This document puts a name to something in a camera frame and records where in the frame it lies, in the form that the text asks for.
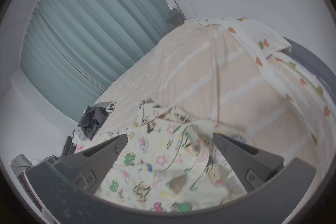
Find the grey garment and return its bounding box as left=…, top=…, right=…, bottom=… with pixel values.
left=94, top=101, right=117, bottom=114

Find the white heart printed pillow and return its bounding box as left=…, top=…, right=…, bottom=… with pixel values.
left=220, top=16, right=292, bottom=61

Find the dark grey low cabinet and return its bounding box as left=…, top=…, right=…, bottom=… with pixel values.
left=62, top=136, right=76, bottom=158

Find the bed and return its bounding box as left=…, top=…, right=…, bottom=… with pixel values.
left=71, top=0, right=336, bottom=211

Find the black garment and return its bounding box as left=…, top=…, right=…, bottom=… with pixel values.
left=78, top=105, right=109, bottom=141

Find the white grey blue knit sweater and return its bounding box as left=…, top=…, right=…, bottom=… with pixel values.
left=72, top=128, right=87, bottom=146

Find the grey bedside table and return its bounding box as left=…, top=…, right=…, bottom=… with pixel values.
left=168, top=8, right=185, bottom=26

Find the blue-green curtain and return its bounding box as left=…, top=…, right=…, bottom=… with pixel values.
left=20, top=5, right=105, bottom=124
left=34, top=0, right=179, bottom=92

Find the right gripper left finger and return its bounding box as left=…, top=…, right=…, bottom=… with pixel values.
left=54, top=134, right=128, bottom=196

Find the white printed pyjama top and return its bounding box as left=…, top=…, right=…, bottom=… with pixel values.
left=76, top=98, right=247, bottom=211

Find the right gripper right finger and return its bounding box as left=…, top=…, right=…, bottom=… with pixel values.
left=212, top=132, right=284, bottom=195

